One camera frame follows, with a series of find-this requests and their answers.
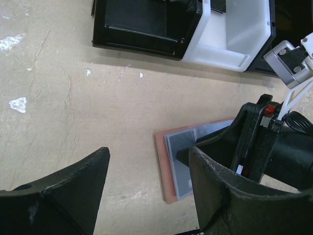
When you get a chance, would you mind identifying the black left bin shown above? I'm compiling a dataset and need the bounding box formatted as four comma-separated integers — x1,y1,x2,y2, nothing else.
91,0,202,61

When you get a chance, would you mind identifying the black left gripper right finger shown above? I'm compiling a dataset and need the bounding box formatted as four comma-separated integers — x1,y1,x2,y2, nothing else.
189,147,313,235

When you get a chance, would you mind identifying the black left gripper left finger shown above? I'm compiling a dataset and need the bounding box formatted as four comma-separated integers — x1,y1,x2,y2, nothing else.
0,147,110,235

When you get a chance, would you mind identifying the white middle bin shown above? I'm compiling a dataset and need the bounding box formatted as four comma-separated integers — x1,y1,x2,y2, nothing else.
182,0,271,72

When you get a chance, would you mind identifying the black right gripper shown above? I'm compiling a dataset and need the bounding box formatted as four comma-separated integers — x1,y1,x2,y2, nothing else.
176,94,313,193

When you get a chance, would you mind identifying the dark grey card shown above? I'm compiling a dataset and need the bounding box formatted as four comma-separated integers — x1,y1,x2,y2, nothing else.
166,129,195,200

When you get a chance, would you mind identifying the black card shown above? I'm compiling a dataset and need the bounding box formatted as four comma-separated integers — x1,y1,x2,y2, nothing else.
210,0,226,14

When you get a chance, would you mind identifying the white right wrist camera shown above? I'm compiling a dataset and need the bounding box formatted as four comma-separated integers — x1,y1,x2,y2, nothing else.
264,33,313,120

